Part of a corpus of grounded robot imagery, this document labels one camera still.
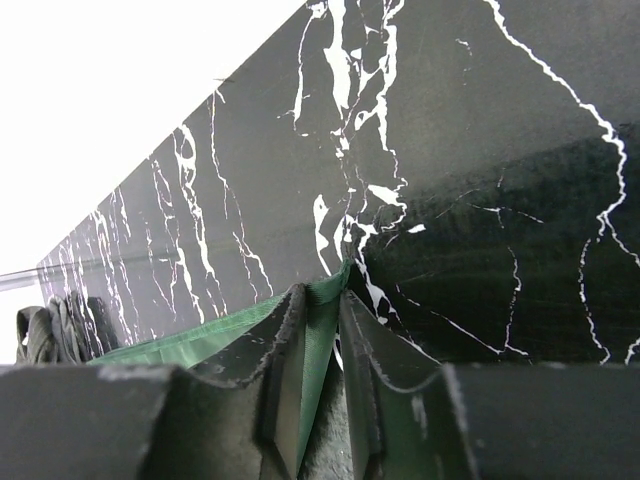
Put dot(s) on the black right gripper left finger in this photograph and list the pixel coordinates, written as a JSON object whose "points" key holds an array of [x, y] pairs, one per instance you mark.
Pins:
{"points": [[79, 422]]}

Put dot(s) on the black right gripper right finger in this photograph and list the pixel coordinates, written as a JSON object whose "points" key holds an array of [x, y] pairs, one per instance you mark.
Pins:
{"points": [[410, 418]]}

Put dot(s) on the green cloth napkin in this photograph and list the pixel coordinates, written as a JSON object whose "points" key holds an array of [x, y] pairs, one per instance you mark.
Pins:
{"points": [[245, 388]]}

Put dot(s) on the dark pinstriped shirt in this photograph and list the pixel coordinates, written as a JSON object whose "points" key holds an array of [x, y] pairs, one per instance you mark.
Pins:
{"points": [[71, 329]]}

